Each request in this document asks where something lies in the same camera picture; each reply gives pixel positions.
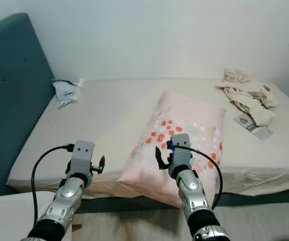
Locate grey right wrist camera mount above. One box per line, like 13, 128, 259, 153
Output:
170, 133, 191, 169

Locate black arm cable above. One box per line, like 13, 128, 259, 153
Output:
31, 144, 75, 226
170, 145, 224, 210

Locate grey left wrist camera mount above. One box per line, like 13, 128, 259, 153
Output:
71, 140, 94, 176

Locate pink patterned pillow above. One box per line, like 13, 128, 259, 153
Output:
117, 89, 226, 207

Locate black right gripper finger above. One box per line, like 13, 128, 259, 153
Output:
155, 146, 171, 171

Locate bed with beige sheet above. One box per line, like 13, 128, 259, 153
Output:
6, 76, 289, 207

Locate white crumpled plastic bag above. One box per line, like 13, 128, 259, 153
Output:
52, 78, 82, 108

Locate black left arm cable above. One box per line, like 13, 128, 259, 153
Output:
31, 144, 75, 226

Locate crumpled beige clothes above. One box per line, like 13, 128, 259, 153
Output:
216, 68, 280, 126

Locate grey printed booklet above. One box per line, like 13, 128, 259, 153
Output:
234, 113, 274, 140

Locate teal upholstered headboard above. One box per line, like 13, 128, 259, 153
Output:
0, 13, 57, 197

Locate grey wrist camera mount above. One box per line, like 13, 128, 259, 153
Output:
170, 133, 191, 169
71, 140, 94, 176

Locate white plastic chair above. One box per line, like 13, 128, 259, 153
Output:
0, 191, 35, 241

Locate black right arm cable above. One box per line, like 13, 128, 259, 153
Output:
170, 145, 224, 210

